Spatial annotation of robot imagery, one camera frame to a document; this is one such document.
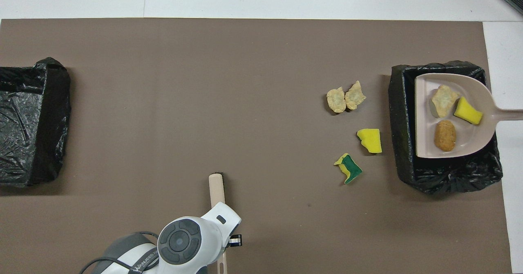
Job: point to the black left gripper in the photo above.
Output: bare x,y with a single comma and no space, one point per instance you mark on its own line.
235,240

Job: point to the green and yellow sponge piece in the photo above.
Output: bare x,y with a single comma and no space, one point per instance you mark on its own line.
349,169

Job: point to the brown table mat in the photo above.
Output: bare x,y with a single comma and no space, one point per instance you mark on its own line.
163,102

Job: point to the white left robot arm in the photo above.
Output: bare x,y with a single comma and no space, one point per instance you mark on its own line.
184,241

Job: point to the small yellow sponge piece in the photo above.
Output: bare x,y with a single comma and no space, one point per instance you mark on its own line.
468,111

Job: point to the beige plastic dustpan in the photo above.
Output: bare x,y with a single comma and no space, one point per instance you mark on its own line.
425,118

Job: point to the large yellow sponge piece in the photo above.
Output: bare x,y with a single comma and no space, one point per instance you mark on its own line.
370,140

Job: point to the brown toy bread roll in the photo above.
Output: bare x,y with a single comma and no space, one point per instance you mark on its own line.
445,136

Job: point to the beige hand brush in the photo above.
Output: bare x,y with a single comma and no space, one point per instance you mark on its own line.
215,190

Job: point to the black bag-lined bin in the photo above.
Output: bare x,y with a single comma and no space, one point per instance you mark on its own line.
24,122
402,143

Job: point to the striped toy croissant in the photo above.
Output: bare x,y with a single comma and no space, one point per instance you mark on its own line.
443,101

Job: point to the pale crumbly foam piece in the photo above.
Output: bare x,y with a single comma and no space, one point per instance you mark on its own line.
354,96
336,100

